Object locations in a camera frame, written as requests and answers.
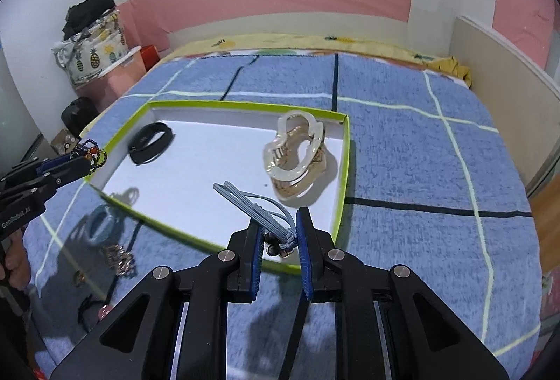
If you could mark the blue plaid blanket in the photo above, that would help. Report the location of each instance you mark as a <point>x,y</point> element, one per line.
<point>415,161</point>

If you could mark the black bag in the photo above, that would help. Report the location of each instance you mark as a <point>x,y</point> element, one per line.
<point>78,113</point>

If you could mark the small cardboard box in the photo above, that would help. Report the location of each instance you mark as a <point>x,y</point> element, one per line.
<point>65,142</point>

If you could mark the pink storage box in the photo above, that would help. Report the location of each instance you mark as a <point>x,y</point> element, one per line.
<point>118,84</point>

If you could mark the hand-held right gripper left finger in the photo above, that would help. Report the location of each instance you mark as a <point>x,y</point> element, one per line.
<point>256,270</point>

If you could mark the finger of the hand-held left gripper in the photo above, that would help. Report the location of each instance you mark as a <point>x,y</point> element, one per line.
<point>41,189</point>
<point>65,165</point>

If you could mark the pineapple print storage bag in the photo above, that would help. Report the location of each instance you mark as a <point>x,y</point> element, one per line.
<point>94,56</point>

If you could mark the person's left hand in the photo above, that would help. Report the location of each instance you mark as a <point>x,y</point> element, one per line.
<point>17,264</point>

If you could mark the red box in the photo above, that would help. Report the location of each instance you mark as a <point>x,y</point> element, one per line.
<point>150,58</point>

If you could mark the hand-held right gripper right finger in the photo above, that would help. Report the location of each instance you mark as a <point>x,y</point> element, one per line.
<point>305,270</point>

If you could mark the black cloth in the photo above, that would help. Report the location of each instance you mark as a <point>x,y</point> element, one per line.
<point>87,12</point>

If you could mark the clear hair claw clip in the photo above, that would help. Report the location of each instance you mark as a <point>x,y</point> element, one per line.
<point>308,141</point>

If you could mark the gold hair claw clip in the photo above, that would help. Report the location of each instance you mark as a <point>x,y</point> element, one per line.
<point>302,186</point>

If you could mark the beige wooden board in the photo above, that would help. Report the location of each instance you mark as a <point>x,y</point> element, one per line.
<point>503,91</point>

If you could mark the green jewelry tray box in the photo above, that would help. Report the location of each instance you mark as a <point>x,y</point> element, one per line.
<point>197,174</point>

